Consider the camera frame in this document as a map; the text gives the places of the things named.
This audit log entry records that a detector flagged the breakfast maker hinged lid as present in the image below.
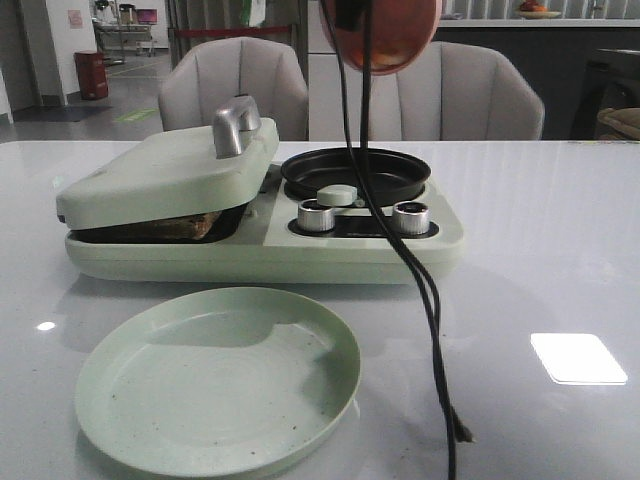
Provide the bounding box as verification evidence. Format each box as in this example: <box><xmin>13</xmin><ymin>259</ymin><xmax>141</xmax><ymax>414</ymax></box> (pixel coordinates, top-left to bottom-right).
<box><xmin>56</xmin><ymin>117</ymin><xmax>279</xmax><ymax>230</ymax></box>

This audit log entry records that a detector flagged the bread slice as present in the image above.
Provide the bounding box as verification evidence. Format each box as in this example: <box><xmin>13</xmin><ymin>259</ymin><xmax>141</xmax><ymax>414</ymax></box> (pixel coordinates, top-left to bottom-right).
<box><xmin>72</xmin><ymin>212</ymin><xmax>222</xmax><ymax>243</ymax></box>

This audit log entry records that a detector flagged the pink plastic bowl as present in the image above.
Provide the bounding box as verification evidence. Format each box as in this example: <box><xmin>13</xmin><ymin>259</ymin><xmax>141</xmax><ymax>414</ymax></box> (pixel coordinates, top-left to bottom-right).
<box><xmin>321</xmin><ymin>0</ymin><xmax>442</xmax><ymax>76</ymax></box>

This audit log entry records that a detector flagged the mint green breakfast maker base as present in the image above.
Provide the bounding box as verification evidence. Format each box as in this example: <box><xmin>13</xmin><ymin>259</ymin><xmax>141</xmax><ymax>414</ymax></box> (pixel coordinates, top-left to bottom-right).
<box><xmin>65</xmin><ymin>160</ymin><xmax>466</xmax><ymax>287</ymax></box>

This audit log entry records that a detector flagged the left silver control knob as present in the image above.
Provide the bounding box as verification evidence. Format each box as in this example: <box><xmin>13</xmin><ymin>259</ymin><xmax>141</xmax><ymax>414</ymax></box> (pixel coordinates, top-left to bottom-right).
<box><xmin>296</xmin><ymin>199</ymin><xmax>335</xmax><ymax>233</ymax></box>

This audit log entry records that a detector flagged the silver control knob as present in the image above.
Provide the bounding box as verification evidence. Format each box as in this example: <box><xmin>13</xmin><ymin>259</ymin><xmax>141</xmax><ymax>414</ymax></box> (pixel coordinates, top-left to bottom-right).
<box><xmin>391</xmin><ymin>201</ymin><xmax>430</xmax><ymax>236</ymax></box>
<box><xmin>296</xmin><ymin>199</ymin><xmax>335</xmax><ymax>233</ymax></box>

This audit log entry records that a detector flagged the right silver control knob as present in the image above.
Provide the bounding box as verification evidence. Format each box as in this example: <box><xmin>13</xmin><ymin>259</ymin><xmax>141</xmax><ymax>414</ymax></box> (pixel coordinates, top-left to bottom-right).
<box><xmin>391</xmin><ymin>201</ymin><xmax>430</xmax><ymax>236</ymax></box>

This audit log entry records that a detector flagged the round black frying pan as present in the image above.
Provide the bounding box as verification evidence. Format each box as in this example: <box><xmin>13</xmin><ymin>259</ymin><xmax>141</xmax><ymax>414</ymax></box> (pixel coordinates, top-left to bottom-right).
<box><xmin>281</xmin><ymin>147</ymin><xmax>431</xmax><ymax>207</ymax></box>

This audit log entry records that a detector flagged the mint green round plate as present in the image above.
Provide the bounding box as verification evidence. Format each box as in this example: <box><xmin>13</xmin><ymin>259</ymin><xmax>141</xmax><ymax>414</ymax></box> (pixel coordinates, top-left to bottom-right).
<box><xmin>75</xmin><ymin>287</ymin><xmax>361</xmax><ymax>478</ymax></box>

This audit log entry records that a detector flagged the left grey upholstered chair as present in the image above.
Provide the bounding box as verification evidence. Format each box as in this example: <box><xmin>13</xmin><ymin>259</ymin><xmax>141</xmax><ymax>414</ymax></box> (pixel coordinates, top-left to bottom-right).
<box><xmin>158</xmin><ymin>37</ymin><xmax>308</xmax><ymax>141</ymax></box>

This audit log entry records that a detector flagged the grey upholstered chair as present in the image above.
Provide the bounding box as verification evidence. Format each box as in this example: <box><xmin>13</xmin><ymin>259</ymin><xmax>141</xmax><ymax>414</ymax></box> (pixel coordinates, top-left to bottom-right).
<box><xmin>158</xmin><ymin>37</ymin><xmax>308</xmax><ymax>141</ymax></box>
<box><xmin>368</xmin><ymin>42</ymin><xmax>545</xmax><ymax>141</ymax></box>

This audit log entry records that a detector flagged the right grey upholstered chair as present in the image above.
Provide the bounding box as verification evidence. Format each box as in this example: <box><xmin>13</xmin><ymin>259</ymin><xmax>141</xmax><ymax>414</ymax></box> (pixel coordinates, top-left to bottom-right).
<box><xmin>368</xmin><ymin>42</ymin><xmax>545</xmax><ymax>141</ymax></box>

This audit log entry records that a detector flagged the red trash bin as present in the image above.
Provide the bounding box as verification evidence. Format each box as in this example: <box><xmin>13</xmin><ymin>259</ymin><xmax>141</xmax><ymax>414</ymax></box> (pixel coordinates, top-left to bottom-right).
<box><xmin>74</xmin><ymin>51</ymin><xmax>109</xmax><ymax>100</ymax></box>

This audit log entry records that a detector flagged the dark grey counter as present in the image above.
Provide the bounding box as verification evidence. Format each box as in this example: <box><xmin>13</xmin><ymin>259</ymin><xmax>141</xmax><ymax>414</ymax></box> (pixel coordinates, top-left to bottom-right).
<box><xmin>435</xmin><ymin>20</ymin><xmax>639</xmax><ymax>140</ymax></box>

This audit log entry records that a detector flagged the fruit bowl on counter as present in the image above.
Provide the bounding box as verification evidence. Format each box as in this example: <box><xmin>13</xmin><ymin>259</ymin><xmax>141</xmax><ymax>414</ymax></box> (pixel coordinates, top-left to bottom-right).
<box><xmin>515</xmin><ymin>0</ymin><xmax>561</xmax><ymax>20</ymax></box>

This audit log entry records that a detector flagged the black cable long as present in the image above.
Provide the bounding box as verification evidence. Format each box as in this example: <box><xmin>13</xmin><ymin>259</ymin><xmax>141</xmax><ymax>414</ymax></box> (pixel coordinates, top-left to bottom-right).
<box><xmin>320</xmin><ymin>1</ymin><xmax>457</xmax><ymax>479</ymax></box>

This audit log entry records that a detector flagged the black cable loose end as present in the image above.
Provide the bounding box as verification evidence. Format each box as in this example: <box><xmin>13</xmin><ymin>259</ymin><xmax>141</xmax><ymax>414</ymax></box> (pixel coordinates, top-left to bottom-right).
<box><xmin>355</xmin><ymin>1</ymin><xmax>474</xmax><ymax>443</ymax></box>

